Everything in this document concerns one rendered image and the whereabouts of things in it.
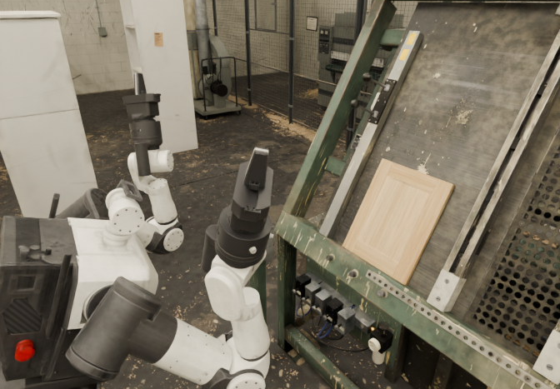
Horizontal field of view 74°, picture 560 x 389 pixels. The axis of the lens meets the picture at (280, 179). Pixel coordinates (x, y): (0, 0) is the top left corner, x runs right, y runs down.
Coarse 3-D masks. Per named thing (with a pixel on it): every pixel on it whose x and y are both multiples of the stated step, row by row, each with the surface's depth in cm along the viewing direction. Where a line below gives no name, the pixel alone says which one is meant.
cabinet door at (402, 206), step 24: (384, 168) 154; (408, 168) 146; (384, 192) 151; (408, 192) 144; (432, 192) 138; (360, 216) 156; (384, 216) 149; (408, 216) 142; (432, 216) 136; (360, 240) 154; (384, 240) 147; (408, 240) 140; (384, 264) 144; (408, 264) 138
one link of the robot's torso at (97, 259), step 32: (32, 224) 81; (64, 224) 84; (96, 224) 89; (0, 256) 70; (32, 256) 70; (64, 256) 67; (96, 256) 77; (128, 256) 81; (0, 288) 66; (32, 288) 69; (64, 288) 73; (96, 288) 73; (0, 320) 68; (32, 320) 72; (64, 320) 71; (0, 352) 70; (32, 352) 71; (64, 352) 76
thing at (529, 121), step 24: (552, 48) 117; (552, 72) 119; (528, 96) 119; (552, 96) 117; (528, 120) 120; (504, 144) 120; (528, 144) 118; (504, 168) 122; (480, 192) 122; (504, 192) 119; (480, 216) 124; (480, 240) 120; (456, 264) 125; (432, 288) 125; (456, 288) 121
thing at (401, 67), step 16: (416, 32) 155; (416, 48) 157; (400, 64) 157; (400, 80) 158; (384, 112) 158; (368, 128) 161; (368, 144) 159; (352, 160) 163; (352, 176) 161; (336, 208) 163; (336, 224) 164
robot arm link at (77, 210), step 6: (78, 198) 99; (72, 204) 99; (78, 204) 97; (84, 204) 97; (66, 210) 99; (72, 210) 97; (78, 210) 97; (84, 210) 96; (60, 216) 99; (66, 216) 98; (72, 216) 97; (78, 216) 97; (84, 216) 97
